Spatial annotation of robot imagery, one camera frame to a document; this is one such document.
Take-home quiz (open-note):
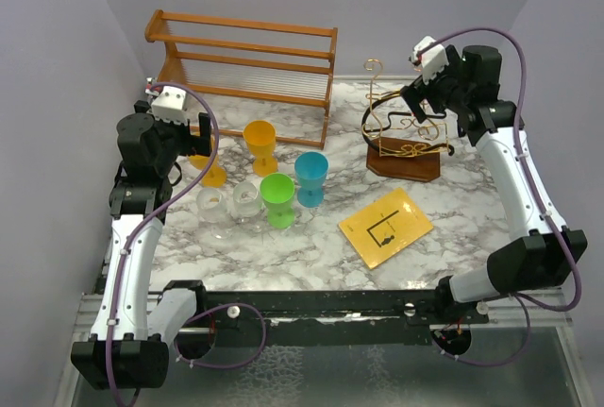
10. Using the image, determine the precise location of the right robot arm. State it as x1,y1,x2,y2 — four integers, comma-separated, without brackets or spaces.
401,37,587,323

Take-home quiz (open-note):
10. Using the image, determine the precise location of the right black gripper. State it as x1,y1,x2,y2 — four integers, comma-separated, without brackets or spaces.
400,45,470,123

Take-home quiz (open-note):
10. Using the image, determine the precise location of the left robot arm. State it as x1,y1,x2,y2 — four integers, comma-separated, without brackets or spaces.
71,112,218,390

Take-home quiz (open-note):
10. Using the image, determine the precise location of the orange plastic wine glass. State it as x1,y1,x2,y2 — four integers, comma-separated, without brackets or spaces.
188,155,227,188
243,120,277,177

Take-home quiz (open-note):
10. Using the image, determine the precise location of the clear wine glass left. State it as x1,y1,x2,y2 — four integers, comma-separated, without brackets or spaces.
196,188,232,241

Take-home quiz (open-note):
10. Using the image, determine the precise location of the clear wine glass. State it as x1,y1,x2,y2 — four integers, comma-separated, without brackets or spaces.
196,188,232,241
232,181,263,234

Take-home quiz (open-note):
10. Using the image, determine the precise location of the green plastic wine glass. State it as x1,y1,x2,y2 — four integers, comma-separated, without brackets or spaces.
260,173,295,229

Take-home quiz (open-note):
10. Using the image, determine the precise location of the wooden dish rack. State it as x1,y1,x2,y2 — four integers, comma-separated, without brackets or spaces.
144,9,339,148

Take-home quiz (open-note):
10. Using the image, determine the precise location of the clear wine glass right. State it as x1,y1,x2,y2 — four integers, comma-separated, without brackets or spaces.
232,181,263,234

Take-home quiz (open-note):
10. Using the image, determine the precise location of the blue plastic wine glass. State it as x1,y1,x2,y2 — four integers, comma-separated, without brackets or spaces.
294,152,328,208

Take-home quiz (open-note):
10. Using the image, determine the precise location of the gold wire wine glass rack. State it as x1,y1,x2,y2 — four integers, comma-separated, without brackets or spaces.
361,59,455,183

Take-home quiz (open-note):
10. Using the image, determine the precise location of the black metal base rail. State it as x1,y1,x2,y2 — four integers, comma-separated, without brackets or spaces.
178,288,488,348

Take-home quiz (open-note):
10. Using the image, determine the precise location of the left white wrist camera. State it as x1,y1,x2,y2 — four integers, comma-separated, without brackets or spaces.
145,86,188,125

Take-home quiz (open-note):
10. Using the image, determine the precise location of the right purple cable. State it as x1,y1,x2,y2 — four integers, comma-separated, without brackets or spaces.
422,26,583,368

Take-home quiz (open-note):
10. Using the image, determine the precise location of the yellow book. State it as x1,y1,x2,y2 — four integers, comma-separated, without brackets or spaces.
339,188,433,269

